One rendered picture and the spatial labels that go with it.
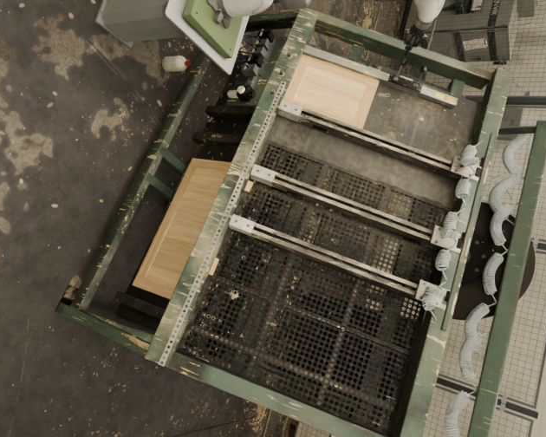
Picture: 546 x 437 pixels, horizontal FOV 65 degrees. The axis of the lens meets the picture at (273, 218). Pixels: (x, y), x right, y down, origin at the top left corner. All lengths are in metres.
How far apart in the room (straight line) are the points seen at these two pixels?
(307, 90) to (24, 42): 1.48
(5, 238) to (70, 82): 0.89
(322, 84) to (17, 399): 2.48
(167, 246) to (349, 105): 1.37
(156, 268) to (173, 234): 0.23
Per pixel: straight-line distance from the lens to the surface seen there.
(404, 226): 2.37
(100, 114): 2.77
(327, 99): 2.60
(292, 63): 2.66
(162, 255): 2.67
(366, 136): 2.49
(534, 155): 3.18
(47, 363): 2.93
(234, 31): 2.39
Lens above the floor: 2.28
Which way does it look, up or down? 33 degrees down
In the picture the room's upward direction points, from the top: 101 degrees clockwise
